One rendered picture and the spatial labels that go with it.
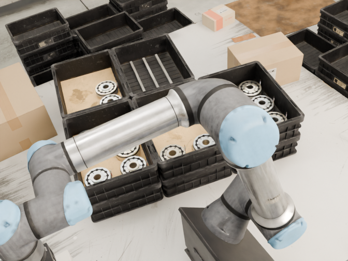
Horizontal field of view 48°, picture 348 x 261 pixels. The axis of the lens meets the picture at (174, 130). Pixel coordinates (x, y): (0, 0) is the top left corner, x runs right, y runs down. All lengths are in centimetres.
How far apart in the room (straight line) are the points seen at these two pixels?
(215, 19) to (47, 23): 142
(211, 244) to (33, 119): 104
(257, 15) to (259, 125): 322
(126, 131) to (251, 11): 327
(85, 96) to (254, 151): 125
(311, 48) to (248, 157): 234
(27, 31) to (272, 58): 197
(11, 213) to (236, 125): 43
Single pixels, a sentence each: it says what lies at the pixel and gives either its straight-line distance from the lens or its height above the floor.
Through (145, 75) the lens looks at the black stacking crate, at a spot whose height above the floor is 83.
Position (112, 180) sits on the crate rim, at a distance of 141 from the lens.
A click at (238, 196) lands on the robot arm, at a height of 104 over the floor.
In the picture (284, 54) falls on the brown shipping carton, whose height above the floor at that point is 86.
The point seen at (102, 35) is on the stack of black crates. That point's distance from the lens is 297.
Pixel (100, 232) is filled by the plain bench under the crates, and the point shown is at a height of 70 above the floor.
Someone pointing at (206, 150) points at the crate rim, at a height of 93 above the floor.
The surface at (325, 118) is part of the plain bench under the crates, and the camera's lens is 193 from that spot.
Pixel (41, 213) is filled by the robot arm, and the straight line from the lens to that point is 76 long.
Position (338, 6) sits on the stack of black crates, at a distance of 327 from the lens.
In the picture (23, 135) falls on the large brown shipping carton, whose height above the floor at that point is 79.
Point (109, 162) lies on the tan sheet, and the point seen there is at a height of 83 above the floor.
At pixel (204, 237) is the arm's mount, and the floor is 98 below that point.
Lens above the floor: 203
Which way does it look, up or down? 46 degrees down
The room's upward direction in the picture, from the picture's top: 8 degrees counter-clockwise
